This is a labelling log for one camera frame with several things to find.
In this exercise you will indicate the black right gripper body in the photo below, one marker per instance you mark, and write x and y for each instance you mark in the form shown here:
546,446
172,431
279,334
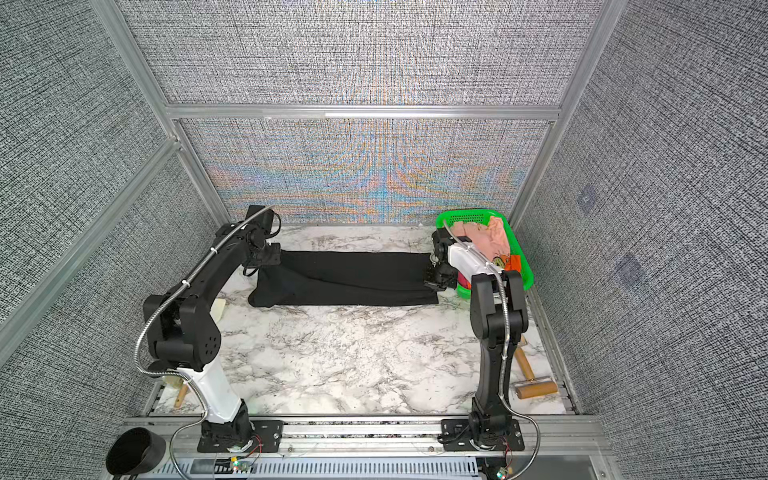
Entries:
439,279

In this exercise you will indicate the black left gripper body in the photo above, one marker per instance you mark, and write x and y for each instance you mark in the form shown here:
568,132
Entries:
267,256

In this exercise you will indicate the black t-shirt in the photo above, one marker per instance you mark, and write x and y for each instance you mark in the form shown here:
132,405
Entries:
327,278

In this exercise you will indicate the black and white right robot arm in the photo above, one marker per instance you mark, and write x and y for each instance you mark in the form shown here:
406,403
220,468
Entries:
498,318

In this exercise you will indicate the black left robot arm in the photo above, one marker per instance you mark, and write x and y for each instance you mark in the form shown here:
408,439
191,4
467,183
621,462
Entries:
181,339

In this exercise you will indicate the pink t-shirt in basket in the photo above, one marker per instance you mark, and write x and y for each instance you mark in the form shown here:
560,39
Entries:
490,239

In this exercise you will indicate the green plastic basket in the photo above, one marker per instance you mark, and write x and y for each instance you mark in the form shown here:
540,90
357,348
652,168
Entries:
479,215

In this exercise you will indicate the orange graphic t-shirt in basket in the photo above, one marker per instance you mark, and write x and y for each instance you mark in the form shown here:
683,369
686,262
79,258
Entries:
508,262

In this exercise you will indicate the wooden roller near right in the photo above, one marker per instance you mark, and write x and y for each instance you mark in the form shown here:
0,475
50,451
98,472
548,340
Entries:
522,361

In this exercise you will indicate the wooden roller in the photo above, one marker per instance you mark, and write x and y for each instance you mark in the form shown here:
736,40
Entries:
522,361
535,389

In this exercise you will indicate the wooden roller far right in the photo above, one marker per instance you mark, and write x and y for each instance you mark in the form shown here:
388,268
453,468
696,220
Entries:
535,389

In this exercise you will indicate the black cup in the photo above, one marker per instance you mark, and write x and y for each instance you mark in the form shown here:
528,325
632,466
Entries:
137,451

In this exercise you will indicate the white spatula wooden handle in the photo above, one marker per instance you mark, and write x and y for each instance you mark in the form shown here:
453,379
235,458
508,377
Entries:
205,334

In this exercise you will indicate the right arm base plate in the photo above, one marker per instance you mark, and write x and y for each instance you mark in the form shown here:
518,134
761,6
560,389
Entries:
470,435

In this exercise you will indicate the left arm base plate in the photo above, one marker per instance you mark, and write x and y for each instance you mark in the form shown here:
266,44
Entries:
241,437

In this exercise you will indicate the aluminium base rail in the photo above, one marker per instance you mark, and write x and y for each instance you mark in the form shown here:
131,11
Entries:
388,447

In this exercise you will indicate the aluminium frame of enclosure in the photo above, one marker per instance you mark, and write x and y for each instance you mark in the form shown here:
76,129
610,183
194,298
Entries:
78,131

